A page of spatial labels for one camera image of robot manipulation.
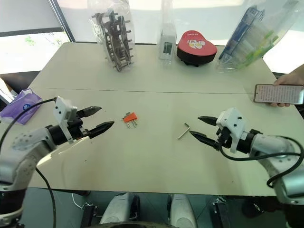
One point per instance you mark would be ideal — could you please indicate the silver hex key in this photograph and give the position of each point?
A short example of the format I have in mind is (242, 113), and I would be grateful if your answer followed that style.
(184, 133)

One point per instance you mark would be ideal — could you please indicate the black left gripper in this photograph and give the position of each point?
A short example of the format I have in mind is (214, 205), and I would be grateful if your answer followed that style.
(76, 126)

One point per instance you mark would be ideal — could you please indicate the purple tissue pack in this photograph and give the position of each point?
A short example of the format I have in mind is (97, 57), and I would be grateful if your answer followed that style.
(20, 107)

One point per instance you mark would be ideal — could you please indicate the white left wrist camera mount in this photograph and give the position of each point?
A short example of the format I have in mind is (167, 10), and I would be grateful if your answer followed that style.
(61, 110)

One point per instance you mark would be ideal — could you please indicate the clear bag with blue case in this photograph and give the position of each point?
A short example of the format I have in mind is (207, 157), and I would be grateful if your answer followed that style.
(249, 40)

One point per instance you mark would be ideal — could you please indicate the clear bag with white box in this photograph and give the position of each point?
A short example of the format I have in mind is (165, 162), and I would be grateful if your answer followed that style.
(167, 45)

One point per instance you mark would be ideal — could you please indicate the grey rounded robot leg shape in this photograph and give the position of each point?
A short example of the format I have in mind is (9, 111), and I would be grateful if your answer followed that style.
(120, 211)
(183, 211)

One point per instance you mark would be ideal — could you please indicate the clear bag of toy tracks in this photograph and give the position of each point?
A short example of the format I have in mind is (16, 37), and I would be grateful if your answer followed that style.
(116, 35)

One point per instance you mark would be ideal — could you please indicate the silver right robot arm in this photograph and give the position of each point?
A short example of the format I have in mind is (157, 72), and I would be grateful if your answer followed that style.
(270, 147)

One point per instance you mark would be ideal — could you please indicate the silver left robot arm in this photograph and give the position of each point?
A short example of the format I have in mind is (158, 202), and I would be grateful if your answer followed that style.
(26, 152)

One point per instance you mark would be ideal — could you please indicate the orange-handled hex key set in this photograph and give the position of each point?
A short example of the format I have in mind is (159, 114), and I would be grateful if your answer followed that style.
(130, 116)

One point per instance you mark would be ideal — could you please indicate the black bracket under table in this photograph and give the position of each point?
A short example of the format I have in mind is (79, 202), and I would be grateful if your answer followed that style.
(219, 212)
(89, 215)

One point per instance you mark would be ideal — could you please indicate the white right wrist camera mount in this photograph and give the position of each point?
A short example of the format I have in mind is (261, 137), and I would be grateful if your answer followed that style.
(231, 121)

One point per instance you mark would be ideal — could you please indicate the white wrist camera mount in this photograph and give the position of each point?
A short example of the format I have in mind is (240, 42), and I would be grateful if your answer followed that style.
(61, 110)
(231, 121)

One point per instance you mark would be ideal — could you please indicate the grey window frame post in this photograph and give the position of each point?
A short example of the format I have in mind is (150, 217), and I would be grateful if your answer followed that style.
(62, 20)

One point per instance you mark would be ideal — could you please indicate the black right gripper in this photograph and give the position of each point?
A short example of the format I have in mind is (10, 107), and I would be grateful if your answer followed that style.
(224, 139)

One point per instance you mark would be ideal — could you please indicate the red heart-shaped box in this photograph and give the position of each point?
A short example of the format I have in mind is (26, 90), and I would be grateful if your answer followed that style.
(196, 45)

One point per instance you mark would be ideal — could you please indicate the person's bare hand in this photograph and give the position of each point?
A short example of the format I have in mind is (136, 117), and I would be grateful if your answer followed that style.
(288, 79)

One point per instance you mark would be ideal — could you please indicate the smartphone with lit screen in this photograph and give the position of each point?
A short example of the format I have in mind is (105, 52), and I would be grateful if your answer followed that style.
(278, 93)

